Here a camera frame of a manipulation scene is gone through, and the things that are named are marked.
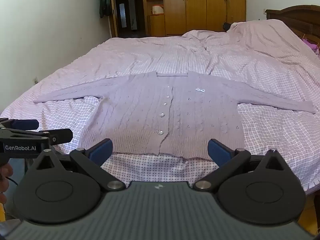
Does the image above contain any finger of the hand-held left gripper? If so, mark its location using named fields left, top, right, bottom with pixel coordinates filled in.
left=0, top=117, right=39, bottom=132
left=0, top=128, right=74, bottom=145

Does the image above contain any person's left hand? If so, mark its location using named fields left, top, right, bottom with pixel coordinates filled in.
left=0, top=164, right=14, bottom=204

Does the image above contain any dark wooden headboard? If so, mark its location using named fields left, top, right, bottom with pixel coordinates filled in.
left=265, top=5, right=320, bottom=55

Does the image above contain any pink cloth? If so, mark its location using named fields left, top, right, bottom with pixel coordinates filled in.
left=301, top=37, right=320, bottom=56

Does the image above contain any bed with checked sheet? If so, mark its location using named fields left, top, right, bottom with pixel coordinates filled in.
left=0, top=20, right=320, bottom=195

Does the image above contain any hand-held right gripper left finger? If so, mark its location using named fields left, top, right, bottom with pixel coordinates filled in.
left=26, top=138, right=126, bottom=192

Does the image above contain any wooden wardrobe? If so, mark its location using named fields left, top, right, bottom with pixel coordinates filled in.
left=141, top=0, right=247, bottom=37

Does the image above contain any lilac knitted cardigan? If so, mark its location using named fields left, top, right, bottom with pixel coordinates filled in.
left=33, top=71, right=316, bottom=160

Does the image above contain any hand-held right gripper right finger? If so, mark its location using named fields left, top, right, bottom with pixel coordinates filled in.
left=192, top=138, right=292, bottom=192

